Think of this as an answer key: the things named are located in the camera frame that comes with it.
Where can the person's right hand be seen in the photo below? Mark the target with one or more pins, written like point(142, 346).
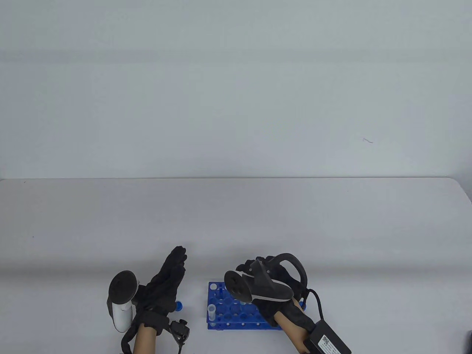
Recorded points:
point(287, 274)

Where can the person's left hand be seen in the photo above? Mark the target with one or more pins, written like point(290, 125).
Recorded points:
point(166, 284)

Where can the clear test tube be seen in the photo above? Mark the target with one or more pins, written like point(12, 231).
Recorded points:
point(211, 313)

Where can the blue test tube rack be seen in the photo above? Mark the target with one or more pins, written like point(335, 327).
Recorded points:
point(230, 318)

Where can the person's right forearm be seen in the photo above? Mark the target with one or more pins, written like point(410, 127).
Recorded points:
point(291, 332)

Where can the person's left forearm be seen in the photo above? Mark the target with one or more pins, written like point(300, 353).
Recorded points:
point(145, 341)

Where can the white and black left controller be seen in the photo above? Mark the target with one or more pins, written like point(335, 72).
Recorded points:
point(121, 287)

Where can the black right controller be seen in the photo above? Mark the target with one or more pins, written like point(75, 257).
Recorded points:
point(238, 285)

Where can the black battery box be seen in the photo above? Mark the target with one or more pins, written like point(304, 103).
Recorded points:
point(328, 339)

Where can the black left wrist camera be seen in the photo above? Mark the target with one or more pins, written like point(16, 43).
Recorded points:
point(180, 328)

